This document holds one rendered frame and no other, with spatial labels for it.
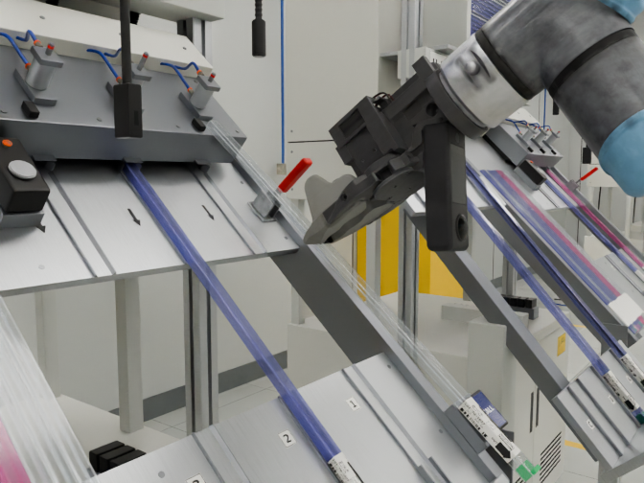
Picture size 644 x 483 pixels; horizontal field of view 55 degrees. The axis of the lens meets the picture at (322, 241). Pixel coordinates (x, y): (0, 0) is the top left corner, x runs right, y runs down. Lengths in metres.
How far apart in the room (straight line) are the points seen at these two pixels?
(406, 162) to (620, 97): 0.18
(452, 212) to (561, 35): 0.16
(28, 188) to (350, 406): 0.38
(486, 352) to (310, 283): 0.33
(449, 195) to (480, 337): 0.50
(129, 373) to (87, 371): 1.56
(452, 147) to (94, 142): 0.39
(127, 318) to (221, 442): 0.58
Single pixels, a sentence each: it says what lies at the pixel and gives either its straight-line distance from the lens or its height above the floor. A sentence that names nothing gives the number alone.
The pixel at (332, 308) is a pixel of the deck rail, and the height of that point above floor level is 0.89.
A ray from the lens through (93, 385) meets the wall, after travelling 2.73.
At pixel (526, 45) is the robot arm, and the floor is 1.17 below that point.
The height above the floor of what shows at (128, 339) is 0.79.
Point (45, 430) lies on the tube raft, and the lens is 0.50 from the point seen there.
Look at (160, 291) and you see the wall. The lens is 2.84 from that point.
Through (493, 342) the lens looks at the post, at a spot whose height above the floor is 0.81.
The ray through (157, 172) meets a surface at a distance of 0.80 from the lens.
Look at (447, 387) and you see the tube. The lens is 0.58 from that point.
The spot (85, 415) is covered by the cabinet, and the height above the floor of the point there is 0.62.
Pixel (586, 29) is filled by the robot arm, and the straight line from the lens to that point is 0.52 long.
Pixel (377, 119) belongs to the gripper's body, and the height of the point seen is 1.12.
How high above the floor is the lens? 1.06
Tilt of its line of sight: 6 degrees down
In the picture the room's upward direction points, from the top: straight up
